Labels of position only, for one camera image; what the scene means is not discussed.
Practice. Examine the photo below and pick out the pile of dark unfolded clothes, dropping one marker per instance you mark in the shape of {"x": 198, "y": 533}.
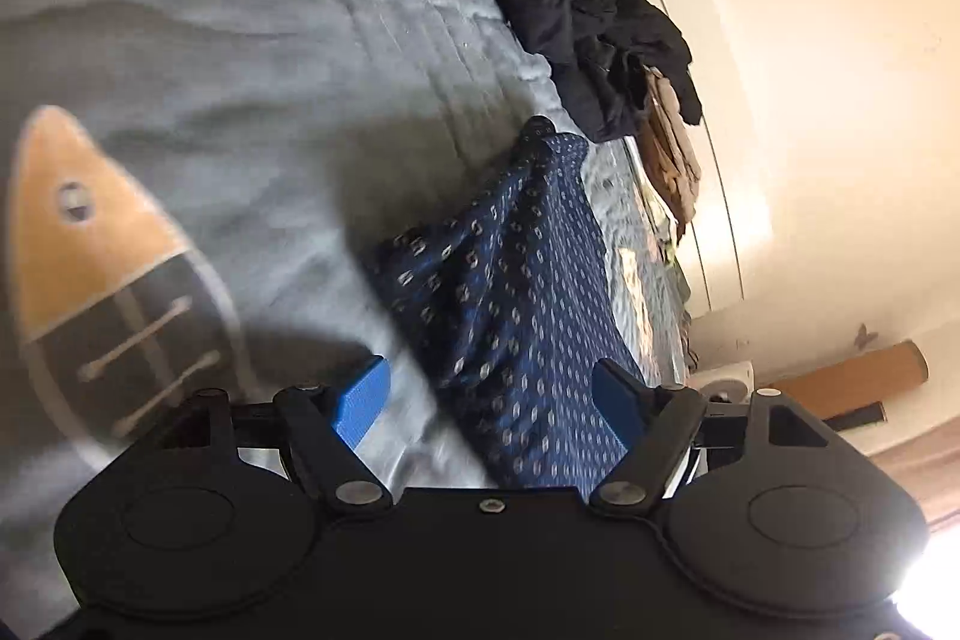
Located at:
{"x": 570, "y": 10}

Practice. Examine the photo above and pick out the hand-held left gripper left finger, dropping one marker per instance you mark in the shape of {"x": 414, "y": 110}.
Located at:
{"x": 364, "y": 404}

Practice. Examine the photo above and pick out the white fan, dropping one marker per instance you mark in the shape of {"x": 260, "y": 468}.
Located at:
{"x": 724, "y": 379}

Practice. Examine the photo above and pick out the butterfly wall decoration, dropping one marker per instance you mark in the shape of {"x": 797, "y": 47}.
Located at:
{"x": 866, "y": 338}

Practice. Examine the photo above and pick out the grey printed bed quilt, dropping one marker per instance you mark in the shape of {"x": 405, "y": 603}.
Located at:
{"x": 225, "y": 48}

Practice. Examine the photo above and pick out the white bed headboard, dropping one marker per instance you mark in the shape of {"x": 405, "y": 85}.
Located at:
{"x": 720, "y": 160}

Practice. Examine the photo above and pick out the beige curtain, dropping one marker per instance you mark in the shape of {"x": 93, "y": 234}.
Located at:
{"x": 922, "y": 467}

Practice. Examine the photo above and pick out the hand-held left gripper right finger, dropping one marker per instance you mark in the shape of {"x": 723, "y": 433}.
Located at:
{"x": 619, "y": 400}

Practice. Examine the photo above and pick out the stack of folded brown clothes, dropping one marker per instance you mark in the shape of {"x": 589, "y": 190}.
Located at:
{"x": 675, "y": 160}

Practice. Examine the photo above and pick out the navy patterned sweater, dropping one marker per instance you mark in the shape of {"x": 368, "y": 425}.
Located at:
{"x": 510, "y": 310}

